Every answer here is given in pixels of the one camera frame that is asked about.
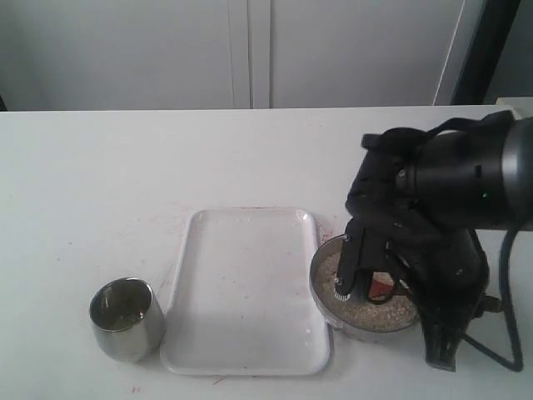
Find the white rectangular plastic tray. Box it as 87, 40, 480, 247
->
160, 207, 331, 376

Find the small stainless steel cup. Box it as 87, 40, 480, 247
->
89, 277, 165, 363

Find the white cabinet with doors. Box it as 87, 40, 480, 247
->
1, 1, 485, 111

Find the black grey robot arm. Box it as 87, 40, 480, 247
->
334, 111, 532, 372

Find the steel bowl of rice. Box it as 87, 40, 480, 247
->
309, 236, 419, 341

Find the dark brown wooden spoon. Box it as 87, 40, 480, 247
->
369, 272, 396, 302

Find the dark vertical post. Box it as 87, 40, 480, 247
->
451, 0, 521, 105

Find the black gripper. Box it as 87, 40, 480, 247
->
334, 219, 488, 371

